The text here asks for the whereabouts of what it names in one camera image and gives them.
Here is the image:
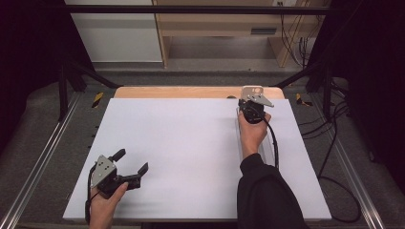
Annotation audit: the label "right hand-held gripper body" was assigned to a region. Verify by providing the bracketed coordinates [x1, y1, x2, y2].
[238, 94, 275, 125]

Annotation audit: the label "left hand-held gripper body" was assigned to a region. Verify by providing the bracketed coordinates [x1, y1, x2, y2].
[90, 155, 141, 200]

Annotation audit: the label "person's right hand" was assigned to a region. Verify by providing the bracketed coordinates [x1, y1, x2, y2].
[237, 110, 272, 160]

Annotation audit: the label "person's left hand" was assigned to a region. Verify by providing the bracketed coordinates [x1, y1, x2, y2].
[89, 181, 129, 222]

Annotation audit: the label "yellow black hazard tape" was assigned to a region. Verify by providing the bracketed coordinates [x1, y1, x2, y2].
[91, 92, 105, 109]
[295, 93, 313, 108]

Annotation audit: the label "wooden table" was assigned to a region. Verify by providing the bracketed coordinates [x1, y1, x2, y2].
[114, 85, 286, 100]

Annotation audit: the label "grey desk label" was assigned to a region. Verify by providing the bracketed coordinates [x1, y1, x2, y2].
[250, 28, 278, 35]

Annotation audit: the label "light wooden desk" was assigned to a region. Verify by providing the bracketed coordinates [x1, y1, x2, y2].
[152, 0, 332, 69]

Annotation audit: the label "white cabinet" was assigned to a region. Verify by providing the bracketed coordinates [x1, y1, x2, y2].
[62, 0, 163, 63]

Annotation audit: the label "black curtain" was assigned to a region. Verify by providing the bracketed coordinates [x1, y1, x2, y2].
[0, 0, 95, 156]
[307, 0, 405, 195]

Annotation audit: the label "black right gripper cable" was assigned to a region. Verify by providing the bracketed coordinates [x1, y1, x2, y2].
[249, 104, 363, 224]

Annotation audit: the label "black frame strut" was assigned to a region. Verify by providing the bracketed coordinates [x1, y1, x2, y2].
[272, 60, 334, 119]
[57, 59, 122, 122]

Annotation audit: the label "aluminium rail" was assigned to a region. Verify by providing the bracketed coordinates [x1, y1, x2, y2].
[0, 92, 81, 229]
[309, 94, 387, 229]

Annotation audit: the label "black floor cables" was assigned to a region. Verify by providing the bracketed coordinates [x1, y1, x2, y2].
[298, 77, 352, 179]

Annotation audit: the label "hanging black cables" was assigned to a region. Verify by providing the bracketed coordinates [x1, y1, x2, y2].
[279, 0, 318, 69]

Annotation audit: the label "black horizontal frame bar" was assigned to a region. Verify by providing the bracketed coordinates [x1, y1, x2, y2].
[41, 4, 332, 15]

